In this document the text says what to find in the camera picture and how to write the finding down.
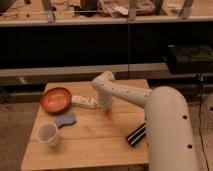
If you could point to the white plastic cup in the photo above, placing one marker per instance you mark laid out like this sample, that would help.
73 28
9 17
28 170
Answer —
48 134

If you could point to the orange wooden bowl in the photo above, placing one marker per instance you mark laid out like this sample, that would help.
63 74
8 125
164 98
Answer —
56 100

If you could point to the wooden table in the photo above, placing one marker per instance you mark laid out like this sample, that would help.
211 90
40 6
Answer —
95 140

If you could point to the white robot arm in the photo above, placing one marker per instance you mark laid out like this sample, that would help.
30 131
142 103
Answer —
167 122

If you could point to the orange pepper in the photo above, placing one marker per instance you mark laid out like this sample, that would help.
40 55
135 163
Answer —
108 113

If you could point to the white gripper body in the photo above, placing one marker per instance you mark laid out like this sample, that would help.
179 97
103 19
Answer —
104 100

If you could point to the black box on shelf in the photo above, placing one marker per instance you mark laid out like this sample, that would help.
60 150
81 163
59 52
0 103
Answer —
188 59

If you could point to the black white striped block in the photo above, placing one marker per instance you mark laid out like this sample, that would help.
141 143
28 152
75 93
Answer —
136 136

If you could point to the white plastic bottle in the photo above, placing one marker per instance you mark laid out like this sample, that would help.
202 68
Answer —
84 102

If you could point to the blue sponge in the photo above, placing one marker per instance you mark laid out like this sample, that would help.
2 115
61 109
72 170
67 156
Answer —
65 120

